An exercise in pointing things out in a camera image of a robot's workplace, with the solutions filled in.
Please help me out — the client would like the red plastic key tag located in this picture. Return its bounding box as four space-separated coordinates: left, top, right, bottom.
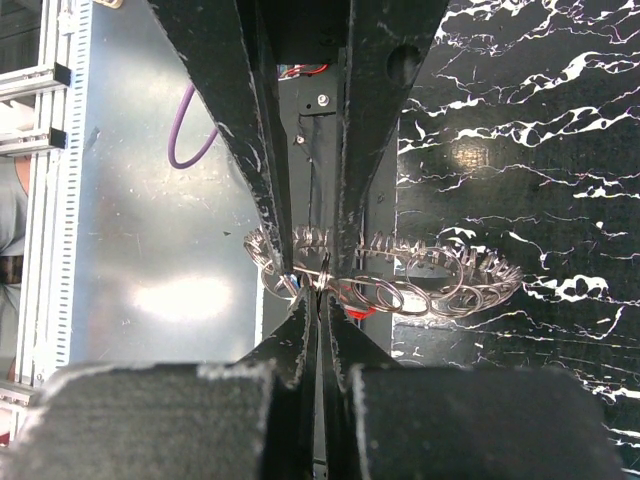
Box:
346 308 376 322

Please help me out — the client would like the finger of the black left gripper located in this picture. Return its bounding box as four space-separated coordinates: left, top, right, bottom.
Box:
334 0 448 276
150 0 293 274

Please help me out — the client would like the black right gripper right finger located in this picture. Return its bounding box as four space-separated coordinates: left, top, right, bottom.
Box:
319 292 399 479

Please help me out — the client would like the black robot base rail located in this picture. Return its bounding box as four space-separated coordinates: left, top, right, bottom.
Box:
259 65 397 356

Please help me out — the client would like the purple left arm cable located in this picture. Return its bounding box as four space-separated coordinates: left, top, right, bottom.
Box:
168 82 221 170

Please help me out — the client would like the blue plastic key tag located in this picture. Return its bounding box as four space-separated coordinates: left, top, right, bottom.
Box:
289 274 301 290

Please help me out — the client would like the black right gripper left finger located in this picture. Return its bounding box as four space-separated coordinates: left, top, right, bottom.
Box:
241 289 318 479

